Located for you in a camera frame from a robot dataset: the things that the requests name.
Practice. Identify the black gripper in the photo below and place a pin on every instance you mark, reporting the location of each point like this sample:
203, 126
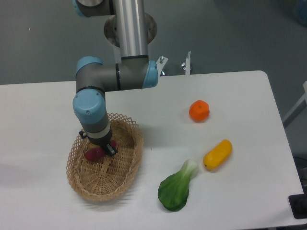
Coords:
104, 142

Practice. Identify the purple sweet potato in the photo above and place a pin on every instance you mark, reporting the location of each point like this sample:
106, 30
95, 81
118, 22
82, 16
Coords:
97, 153

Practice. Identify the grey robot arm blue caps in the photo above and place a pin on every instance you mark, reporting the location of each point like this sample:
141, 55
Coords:
93, 79

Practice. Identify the woven wicker basket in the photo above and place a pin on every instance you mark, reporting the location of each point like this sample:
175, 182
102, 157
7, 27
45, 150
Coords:
108, 177

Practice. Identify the green bok choy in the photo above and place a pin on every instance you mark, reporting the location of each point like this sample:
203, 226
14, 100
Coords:
173, 192

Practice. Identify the orange tangerine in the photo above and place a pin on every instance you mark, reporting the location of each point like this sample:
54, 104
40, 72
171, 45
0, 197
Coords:
199, 111

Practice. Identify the yellow mango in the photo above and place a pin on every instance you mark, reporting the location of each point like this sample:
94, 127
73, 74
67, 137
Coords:
218, 155

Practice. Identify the black device at table edge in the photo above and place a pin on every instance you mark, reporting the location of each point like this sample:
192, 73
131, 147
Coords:
298, 204

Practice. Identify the white metal mounting frame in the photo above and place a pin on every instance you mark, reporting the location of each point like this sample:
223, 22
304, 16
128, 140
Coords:
165, 69

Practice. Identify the white frame at right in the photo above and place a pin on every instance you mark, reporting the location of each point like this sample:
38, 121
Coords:
296, 109

